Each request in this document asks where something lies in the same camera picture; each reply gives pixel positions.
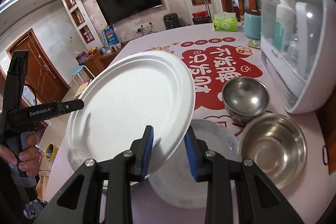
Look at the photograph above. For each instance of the pink printed tablecloth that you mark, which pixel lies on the pink printed tablecloth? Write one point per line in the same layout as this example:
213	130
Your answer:
213	58

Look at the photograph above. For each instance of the blue poster sign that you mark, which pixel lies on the blue poster sign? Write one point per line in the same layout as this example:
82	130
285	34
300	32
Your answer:
109	36

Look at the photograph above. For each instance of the wooden tv console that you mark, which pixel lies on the wooden tv console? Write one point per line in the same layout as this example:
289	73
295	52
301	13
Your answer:
98	62

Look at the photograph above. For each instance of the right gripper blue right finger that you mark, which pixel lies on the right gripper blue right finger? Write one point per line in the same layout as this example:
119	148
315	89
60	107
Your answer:
195	149

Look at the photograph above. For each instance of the white paper plate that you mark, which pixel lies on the white paper plate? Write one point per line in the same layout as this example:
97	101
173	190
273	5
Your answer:
144	89

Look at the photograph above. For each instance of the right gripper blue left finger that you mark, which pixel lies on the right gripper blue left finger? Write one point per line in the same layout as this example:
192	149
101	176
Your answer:
142	149

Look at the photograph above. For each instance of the green tissue pack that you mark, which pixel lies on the green tissue pack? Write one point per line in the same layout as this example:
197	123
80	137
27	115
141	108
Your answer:
225	21

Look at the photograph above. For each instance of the teal round container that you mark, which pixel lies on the teal round container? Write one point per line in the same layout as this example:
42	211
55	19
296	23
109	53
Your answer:
252	24

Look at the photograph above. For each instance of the small steel bowl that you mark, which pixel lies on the small steel bowl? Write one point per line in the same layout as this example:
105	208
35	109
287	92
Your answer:
245	98

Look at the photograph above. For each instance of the white sterilizer cabinet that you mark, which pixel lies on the white sterilizer cabinet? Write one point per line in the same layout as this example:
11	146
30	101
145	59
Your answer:
298	51

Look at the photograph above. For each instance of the yellow tape roll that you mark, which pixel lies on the yellow tape roll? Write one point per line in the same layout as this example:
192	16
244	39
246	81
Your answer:
50	152

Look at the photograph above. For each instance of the light blue stool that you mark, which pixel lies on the light blue stool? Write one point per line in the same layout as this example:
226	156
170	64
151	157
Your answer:
77	74

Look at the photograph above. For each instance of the person's left hand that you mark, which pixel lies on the person's left hand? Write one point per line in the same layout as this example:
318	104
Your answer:
29	157

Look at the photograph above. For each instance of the blue patterned porcelain plate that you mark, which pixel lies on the blue patterned porcelain plate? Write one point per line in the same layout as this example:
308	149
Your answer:
176	182

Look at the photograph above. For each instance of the wide steel bowl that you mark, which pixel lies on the wide steel bowl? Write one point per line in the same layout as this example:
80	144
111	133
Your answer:
277	145

